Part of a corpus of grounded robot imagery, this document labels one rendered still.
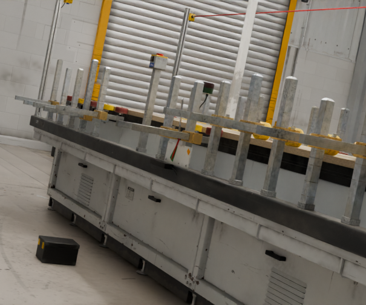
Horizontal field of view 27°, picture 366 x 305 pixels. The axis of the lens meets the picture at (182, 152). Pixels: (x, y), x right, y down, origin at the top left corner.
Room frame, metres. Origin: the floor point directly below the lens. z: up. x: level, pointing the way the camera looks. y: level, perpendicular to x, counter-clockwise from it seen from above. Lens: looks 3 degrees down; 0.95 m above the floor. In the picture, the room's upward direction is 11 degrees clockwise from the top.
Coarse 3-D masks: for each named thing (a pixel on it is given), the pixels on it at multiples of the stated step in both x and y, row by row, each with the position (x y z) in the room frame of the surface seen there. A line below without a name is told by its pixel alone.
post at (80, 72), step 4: (80, 68) 5.13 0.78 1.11; (80, 72) 5.13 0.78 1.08; (76, 76) 5.14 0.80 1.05; (80, 76) 5.13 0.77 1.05; (76, 80) 5.13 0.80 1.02; (80, 80) 5.13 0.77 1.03; (76, 84) 5.12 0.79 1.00; (80, 84) 5.14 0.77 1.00; (76, 88) 5.12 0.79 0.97; (76, 92) 5.13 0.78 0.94; (76, 96) 5.13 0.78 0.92; (72, 100) 5.14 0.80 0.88; (76, 100) 5.13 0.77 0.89; (72, 104) 5.12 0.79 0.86; (76, 104) 5.13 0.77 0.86; (68, 116) 5.15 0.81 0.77; (72, 116) 5.13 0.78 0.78; (68, 120) 5.13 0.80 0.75; (72, 120) 5.13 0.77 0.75; (72, 124) 5.13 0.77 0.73
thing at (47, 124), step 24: (48, 120) 5.53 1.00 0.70; (96, 144) 4.53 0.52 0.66; (120, 144) 4.38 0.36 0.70; (144, 168) 3.87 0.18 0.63; (216, 192) 3.19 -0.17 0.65; (240, 192) 3.02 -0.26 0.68; (264, 192) 2.90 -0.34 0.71; (264, 216) 2.84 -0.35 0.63; (288, 216) 2.71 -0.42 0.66; (312, 216) 2.59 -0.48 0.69; (336, 240) 2.46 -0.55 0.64; (360, 240) 2.36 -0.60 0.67
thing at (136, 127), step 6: (132, 126) 3.41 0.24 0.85; (138, 126) 3.41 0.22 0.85; (144, 126) 3.42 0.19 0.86; (150, 126) 3.43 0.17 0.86; (150, 132) 3.44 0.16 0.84; (156, 132) 3.45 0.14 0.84; (162, 132) 3.46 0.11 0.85; (168, 132) 3.48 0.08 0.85; (174, 132) 3.49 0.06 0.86; (180, 132) 3.51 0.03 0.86; (180, 138) 3.51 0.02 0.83; (186, 138) 3.52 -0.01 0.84; (204, 138) 3.56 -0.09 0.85
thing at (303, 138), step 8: (304, 136) 2.30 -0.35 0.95; (312, 136) 2.31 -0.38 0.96; (312, 144) 2.31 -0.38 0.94; (320, 144) 2.32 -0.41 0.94; (328, 144) 2.34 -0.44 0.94; (336, 144) 2.35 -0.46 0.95; (344, 144) 2.36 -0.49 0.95; (352, 144) 2.38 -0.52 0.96; (352, 152) 2.38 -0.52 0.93; (360, 152) 2.40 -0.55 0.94
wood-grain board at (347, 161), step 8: (128, 112) 4.72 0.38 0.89; (136, 112) 4.62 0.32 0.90; (144, 112) 5.20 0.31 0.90; (160, 120) 4.29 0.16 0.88; (176, 120) 4.12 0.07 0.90; (184, 120) 4.89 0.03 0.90; (224, 128) 5.01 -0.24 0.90; (224, 136) 3.63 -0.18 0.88; (232, 136) 3.56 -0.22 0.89; (256, 144) 3.37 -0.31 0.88; (264, 144) 3.31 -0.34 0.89; (288, 152) 3.15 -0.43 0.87; (296, 152) 3.09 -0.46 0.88; (304, 152) 3.05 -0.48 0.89; (328, 160) 2.90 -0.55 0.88; (336, 160) 2.86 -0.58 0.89; (344, 160) 2.82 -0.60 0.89; (352, 160) 2.78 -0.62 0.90
